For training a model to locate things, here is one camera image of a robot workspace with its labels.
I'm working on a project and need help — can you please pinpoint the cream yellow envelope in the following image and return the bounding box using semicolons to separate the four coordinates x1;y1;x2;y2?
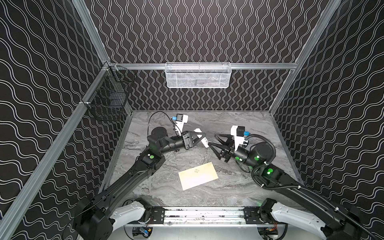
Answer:
179;162;219;191

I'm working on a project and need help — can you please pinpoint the white glue stick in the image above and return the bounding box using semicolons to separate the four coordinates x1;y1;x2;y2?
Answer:
194;128;209;148

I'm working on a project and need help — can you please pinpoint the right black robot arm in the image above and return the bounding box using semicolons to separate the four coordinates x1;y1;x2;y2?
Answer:
208;134;366;240

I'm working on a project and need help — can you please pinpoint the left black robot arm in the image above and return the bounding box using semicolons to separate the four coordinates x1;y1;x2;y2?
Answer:
73;127;206;240

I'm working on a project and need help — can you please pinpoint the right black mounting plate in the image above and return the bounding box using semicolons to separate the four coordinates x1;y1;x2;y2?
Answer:
243;207;283;225

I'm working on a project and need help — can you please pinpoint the black mounting plate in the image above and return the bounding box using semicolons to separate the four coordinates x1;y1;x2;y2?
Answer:
123;206;166;225
243;207;283;225

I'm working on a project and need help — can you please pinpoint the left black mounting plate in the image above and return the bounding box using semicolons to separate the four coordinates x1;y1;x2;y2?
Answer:
123;206;166;225

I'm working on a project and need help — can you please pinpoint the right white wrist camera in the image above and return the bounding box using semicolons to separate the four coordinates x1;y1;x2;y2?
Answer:
231;126;250;151

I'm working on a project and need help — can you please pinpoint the left thin black cable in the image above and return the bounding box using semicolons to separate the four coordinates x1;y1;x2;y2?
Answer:
146;110;182;136

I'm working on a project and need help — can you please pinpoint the white wire mesh basket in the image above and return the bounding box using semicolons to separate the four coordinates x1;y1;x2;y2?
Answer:
165;62;232;89

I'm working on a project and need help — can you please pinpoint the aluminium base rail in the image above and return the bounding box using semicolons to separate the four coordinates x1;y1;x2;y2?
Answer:
83;205;326;228

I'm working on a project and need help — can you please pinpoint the black wire basket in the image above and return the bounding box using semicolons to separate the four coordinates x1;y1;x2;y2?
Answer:
85;66;138;122

